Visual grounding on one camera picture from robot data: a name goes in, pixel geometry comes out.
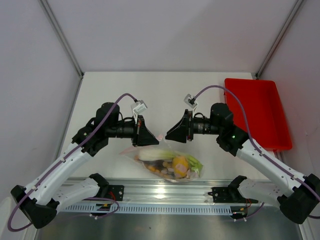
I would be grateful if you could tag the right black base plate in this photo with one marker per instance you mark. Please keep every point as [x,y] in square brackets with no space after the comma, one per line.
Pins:
[229,195]

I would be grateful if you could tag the left aluminium frame post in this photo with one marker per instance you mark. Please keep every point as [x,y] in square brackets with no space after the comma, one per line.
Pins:
[46,7]

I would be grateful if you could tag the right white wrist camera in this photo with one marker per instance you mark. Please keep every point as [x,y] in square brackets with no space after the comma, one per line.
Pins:
[191,102]

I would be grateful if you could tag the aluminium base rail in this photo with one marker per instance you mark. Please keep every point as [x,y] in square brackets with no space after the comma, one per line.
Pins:
[149,191]

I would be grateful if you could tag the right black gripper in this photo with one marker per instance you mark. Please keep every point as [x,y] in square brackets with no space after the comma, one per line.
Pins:
[185,128]

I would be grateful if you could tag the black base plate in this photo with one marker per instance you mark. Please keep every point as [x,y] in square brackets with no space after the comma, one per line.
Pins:
[229,195]
[114,192]

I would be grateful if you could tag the red plastic bin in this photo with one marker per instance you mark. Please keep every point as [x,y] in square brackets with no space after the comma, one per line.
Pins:
[264,111]

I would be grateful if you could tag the white slotted cable duct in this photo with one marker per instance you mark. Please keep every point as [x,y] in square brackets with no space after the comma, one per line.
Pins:
[157,209]

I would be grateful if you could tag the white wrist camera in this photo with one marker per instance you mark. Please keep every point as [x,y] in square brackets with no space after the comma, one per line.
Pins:
[137,108]
[191,102]

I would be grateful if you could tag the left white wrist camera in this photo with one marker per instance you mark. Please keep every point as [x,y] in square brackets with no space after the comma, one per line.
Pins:
[137,108]

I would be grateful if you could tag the white green leek toy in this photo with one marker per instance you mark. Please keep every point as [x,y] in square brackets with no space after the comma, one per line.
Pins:
[154,154]

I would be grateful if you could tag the aluminium frame post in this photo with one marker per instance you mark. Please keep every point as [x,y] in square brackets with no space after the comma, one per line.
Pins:
[46,7]
[289,20]

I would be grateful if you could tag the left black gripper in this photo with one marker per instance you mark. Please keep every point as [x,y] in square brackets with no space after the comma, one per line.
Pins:
[141,135]

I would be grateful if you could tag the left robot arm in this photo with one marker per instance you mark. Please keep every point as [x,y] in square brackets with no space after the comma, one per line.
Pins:
[86,143]

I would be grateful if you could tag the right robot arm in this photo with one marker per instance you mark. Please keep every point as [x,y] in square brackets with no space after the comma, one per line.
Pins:
[294,193]

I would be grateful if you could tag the yellow potato toy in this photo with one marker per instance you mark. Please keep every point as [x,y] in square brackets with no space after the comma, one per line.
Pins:
[180,166]

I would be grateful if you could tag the clear zip top bag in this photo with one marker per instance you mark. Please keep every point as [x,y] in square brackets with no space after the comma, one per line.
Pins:
[131,152]

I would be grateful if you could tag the right aluminium frame post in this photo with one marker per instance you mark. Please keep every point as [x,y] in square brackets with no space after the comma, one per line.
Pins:
[289,20]

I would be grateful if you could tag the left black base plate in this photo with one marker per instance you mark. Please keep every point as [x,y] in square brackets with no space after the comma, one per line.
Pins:
[114,192]

